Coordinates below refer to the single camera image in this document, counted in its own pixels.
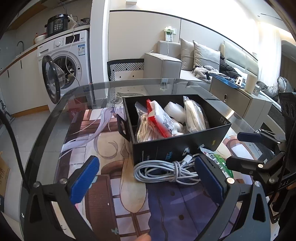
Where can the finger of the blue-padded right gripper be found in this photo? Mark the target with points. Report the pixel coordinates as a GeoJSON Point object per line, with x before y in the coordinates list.
{"type": "Point", "coordinates": [256, 137]}
{"type": "Point", "coordinates": [247, 164]}

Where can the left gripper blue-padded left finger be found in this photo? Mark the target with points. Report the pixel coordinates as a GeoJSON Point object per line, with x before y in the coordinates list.
{"type": "Point", "coordinates": [41, 222]}

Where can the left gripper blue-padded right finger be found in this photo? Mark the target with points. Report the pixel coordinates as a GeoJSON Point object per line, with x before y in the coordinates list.
{"type": "Point", "coordinates": [242, 212]}

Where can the white foam block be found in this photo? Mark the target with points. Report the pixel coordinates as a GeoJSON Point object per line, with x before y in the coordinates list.
{"type": "Point", "coordinates": [175, 111]}

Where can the red white mask packet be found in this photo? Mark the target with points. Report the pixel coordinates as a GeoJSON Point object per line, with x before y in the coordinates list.
{"type": "Point", "coordinates": [159, 120]}

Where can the clear zip bag with cables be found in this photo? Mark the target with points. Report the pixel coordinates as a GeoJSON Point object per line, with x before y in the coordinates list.
{"type": "Point", "coordinates": [144, 133]}

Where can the person's left hand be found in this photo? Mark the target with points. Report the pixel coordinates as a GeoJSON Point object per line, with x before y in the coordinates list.
{"type": "Point", "coordinates": [144, 237]}

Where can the beige drawer cabinet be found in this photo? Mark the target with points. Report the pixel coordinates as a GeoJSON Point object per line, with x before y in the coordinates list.
{"type": "Point", "coordinates": [253, 109]}

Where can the green white packet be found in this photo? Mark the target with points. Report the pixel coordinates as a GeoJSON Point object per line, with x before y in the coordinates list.
{"type": "Point", "coordinates": [218, 160]}

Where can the white paper roll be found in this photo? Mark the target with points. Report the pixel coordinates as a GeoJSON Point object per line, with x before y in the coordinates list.
{"type": "Point", "coordinates": [250, 83]}

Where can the cardboard box on floor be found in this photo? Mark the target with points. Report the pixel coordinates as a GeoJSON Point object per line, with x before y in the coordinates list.
{"type": "Point", "coordinates": [4, 173]}

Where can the black jacket on sofa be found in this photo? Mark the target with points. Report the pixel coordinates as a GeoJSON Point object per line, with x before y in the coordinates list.
{"type": "Point", "coordinates": [226, 69]}

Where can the grey fluffy cloth on sofa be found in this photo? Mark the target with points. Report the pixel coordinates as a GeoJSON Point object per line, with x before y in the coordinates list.
{"type": "Point", "coordinates": [203, 73]}

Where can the grey cushion right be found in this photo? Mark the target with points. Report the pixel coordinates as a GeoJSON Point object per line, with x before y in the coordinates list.
{"type": "Point", "coordinates": [205, 56]}

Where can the grey cushion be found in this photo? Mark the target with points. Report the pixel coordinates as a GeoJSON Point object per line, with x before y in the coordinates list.
{"type": "Point", "coordinates": [205, 56]}
{"type": "Point", "coordinates": [187, 54]}

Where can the grey cushion left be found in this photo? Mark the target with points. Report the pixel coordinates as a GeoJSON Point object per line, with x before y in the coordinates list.
{"type": "Point", "coordinates": [187, 54]}

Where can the beige sofa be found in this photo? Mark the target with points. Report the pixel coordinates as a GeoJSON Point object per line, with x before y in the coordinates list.
{"type": "Point", "coordinates": [166, 62]}

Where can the black patterned chair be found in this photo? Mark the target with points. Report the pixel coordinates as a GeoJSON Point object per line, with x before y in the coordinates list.
{"type": "Point", "coordinates": [125, 69]}

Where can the white washing machine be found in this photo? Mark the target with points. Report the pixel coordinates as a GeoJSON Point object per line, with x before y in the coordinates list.
{"type": "Point", "coordinates": [64, 64]}

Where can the black pressure cooker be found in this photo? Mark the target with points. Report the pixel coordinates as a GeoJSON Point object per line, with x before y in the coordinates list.
{"type": "Point", "coordinates": [57, 24]}

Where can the wall socket with charger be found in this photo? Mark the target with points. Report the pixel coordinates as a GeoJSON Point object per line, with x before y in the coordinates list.
{"type": "Point", "coordinates": [169, 31]}

